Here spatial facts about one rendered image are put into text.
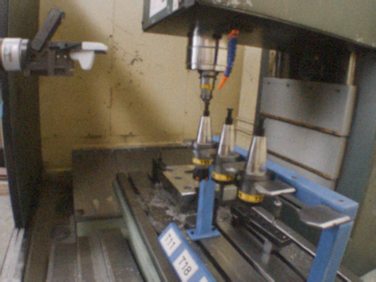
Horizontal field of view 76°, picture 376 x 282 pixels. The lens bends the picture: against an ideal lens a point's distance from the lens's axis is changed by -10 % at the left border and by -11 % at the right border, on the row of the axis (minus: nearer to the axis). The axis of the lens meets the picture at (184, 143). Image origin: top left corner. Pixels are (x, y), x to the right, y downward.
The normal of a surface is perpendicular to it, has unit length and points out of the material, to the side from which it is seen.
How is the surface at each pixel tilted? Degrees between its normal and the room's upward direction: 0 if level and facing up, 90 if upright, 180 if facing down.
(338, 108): 90
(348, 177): 90
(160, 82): 90
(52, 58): 90
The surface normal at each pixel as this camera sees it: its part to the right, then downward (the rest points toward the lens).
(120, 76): 0.38, 0.25
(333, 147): -0.94, 0.04
